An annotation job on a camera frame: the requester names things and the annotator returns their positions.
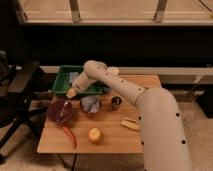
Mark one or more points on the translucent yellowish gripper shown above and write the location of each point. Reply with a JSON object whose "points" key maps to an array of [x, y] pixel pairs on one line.
{"points": [[72, 92]]}

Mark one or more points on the metal fork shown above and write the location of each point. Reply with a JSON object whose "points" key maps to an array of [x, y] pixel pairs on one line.
{"points": [[65, 112]]}

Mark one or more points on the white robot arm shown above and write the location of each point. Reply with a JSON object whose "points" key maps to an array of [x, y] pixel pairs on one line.
{"points": [[164, 141]]}

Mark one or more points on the metal cup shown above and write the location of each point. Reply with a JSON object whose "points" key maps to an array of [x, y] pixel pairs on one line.
{"points": [[116, 102]]}

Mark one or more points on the green plastic tray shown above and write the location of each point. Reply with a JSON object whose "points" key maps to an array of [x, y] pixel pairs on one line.
{"points": [[62, 82]]}

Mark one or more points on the purple bowl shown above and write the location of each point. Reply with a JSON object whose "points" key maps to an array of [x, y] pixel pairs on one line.
{"points": [[54, 110]]}

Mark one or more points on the red chili pepper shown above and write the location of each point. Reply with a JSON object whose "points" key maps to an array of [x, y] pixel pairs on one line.
{"points": [[69, 133]]}

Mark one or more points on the cream lidded cylinder container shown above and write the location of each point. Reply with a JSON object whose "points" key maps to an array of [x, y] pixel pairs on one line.
{"points": [[113, 70]]}

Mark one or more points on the black office chair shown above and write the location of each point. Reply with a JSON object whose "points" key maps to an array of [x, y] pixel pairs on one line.
{"points": [[16, 94]]}

